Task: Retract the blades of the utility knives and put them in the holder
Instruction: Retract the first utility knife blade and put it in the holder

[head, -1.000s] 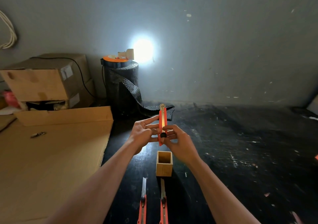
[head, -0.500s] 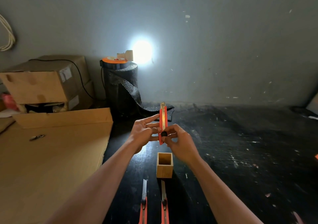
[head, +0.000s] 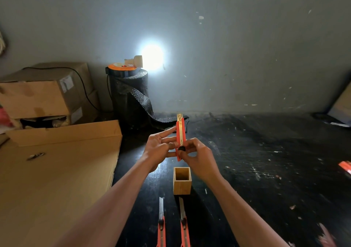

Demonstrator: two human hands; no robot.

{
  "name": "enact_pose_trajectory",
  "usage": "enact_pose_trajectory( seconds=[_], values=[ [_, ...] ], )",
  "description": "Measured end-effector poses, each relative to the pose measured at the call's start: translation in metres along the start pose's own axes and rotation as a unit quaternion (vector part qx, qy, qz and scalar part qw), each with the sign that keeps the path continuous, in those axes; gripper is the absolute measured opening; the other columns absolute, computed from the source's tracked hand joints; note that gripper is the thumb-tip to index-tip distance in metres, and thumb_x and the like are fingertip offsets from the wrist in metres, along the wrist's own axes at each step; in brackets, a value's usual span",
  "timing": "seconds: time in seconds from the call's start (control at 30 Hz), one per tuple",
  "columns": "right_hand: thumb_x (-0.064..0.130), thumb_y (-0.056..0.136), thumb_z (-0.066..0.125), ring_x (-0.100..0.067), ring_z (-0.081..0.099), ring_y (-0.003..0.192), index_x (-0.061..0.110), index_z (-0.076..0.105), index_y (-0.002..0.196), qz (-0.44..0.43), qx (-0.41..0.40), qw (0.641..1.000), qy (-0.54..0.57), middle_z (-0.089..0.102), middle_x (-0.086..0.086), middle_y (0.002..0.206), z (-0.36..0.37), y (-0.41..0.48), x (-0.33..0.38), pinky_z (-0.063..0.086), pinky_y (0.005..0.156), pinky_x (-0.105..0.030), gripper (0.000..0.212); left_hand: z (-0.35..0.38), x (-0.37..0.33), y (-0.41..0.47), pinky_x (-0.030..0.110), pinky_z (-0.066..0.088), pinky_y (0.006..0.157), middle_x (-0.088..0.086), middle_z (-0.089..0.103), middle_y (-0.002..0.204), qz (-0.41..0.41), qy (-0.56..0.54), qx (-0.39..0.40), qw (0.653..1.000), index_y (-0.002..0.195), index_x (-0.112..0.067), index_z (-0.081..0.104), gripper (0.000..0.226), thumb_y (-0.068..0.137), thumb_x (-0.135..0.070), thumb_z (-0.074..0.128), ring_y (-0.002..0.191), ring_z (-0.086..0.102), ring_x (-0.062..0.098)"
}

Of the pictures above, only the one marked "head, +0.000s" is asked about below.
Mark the person's right hand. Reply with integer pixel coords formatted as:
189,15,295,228
179,138,221,183

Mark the person's left hand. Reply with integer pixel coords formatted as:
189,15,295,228
142,127,178,173

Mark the orange utility knife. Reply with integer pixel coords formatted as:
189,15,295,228
175,113,187,162
179,197,191,247
156,197,167,247

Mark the person's right forearm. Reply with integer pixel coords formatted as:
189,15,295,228
204,173,291,247

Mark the person's left forearm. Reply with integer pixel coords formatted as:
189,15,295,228
53,156,158,247

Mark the square wooden holder box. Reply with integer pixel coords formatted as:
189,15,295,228
173,167,192,195

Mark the black bubble wrap roll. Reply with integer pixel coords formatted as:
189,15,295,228
109,69,190,133

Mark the bright white lamp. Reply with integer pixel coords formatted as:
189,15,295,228
124,40,168,72

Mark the large flat cardboard sheet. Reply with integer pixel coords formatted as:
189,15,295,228
0,120,123,247

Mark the brown cardboard box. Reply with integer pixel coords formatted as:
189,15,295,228
0,62,100,126

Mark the orange plastic piece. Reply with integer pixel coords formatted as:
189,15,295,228
338,161,351,175

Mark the leaning cardboard piece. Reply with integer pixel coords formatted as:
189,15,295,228
326,81,351,128

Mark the orange cable reel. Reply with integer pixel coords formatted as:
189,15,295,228
105,62,141,78

